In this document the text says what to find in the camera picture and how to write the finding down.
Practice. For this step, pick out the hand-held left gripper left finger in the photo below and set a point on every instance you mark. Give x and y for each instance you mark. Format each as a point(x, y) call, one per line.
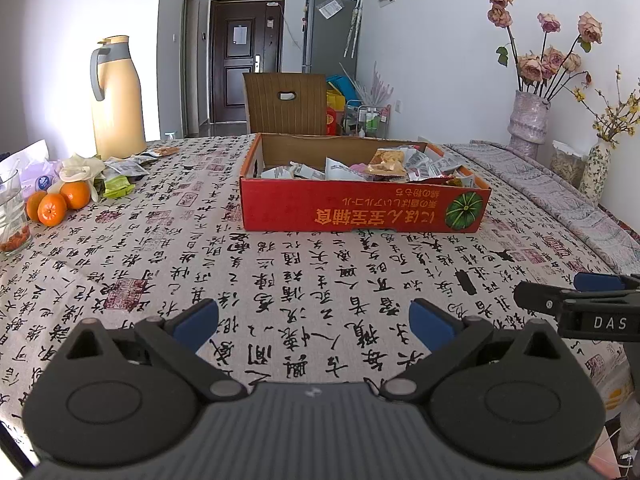
point(197, 321)

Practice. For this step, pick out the grey refrigerator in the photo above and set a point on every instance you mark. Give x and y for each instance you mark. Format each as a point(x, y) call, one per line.
point(325, 45)

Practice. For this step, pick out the small brown snack packet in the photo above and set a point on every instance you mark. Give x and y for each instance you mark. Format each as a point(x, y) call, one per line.
point(166, 151)

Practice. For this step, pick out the blue plastic item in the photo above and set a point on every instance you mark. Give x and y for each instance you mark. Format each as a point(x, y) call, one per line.
point(340, 82)

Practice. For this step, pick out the dark brown door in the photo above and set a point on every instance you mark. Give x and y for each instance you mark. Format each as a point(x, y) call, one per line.
point(240, 85)

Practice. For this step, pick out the yellow thermos jug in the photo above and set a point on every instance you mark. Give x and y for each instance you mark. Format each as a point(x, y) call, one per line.
point(117, 110)

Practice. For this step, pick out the orange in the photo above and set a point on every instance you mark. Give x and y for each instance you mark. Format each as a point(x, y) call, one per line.
point(32, 206)
point(52, 209)
point(76, 194)

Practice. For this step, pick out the wooden chair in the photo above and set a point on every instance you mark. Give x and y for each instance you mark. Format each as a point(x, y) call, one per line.
point(270, 110)

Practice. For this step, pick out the dried pink roses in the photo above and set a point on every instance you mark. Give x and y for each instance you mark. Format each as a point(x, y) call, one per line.
point(530, 65)

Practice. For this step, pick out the white printed sachets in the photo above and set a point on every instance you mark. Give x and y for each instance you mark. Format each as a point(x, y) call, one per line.
point(125, 166)

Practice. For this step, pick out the yellow flower branches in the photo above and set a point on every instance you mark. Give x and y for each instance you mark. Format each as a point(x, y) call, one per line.
point(612, 127)

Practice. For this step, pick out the red cardboard box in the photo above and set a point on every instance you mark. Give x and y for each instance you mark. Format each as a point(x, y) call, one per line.
point(360, 210)

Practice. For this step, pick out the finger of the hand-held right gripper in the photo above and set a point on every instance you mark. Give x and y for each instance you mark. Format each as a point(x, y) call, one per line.
point(600, 281)
point(540, 295)

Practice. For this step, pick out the pink textured vase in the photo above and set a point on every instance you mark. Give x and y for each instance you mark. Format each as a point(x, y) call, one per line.
point(527, 125)

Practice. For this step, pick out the pile of white snack packets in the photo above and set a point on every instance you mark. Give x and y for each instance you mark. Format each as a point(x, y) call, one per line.
point(340, 170)

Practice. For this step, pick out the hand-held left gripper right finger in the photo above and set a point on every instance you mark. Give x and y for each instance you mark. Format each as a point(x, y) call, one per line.
point(430, 321)

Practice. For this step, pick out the grey patterned blanket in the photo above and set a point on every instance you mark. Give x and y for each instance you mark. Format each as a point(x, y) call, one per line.
point(550, 195)

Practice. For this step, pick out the floral patterned vase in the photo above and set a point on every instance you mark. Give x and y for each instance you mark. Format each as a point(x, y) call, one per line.
point(595, 172)

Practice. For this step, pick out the white folded umbrellas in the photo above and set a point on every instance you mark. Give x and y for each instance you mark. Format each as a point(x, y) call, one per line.
point(354, 25)

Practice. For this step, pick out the light green crumpled packet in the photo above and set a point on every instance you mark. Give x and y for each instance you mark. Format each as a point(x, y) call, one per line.
point(117, 187)

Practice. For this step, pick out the white feather decoration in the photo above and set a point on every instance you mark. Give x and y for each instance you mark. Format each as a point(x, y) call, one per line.
point(372, 87)

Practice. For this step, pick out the white paper bag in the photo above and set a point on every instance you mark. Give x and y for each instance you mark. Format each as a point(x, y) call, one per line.
point(25, 157)

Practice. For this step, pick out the lidded storage jar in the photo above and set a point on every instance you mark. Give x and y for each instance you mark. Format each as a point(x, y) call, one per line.
point(567, 165)

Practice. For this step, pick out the clear glass jar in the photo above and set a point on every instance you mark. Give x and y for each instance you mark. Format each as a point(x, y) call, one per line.
point(12, 220)

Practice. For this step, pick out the red gift box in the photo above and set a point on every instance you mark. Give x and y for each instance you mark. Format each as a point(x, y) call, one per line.
point(334, 121)

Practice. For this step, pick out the orange cookie snack packet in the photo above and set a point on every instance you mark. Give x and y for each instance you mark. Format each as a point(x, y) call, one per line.
point(387, 160)

